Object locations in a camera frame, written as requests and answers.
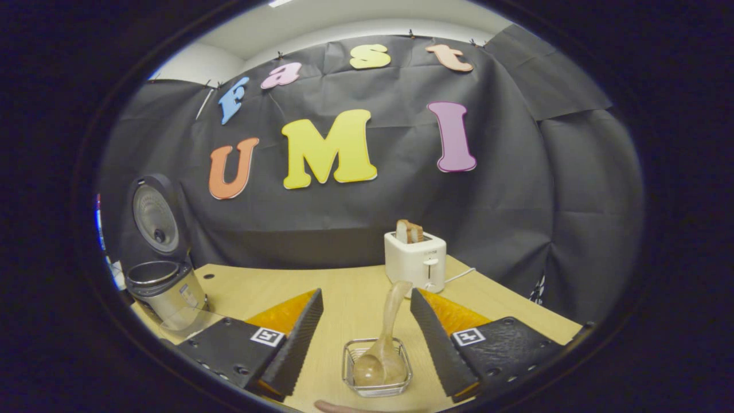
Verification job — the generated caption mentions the brown toast slice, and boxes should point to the brown toast slice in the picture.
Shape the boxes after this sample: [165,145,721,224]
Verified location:
[396,219,425,244]

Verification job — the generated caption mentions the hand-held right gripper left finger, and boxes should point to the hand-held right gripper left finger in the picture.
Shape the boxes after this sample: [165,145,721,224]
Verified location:
[175,288,325,402]

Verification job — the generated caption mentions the white toaster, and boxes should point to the white toaster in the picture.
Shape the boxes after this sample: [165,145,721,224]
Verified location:
[384,231,447,294]

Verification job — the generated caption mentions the wooden spoon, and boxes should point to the wooden spoon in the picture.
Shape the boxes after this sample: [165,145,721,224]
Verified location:
[353,280,413,387]

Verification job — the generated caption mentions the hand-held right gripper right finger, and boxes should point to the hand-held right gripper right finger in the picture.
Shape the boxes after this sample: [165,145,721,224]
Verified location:
[409,287,565,403]

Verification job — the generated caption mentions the silver black rice cooker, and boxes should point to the silver black rice cooker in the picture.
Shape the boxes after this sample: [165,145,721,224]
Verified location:
[124,174,208,332]

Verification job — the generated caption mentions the clear wire chopstick holder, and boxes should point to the clear wire chopstick holder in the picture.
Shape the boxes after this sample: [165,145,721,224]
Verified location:
[342,338,413,398]

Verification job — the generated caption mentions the black backdrop cloth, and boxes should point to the black backdrop cloth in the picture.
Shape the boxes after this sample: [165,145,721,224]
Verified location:
[97,23,646,325]

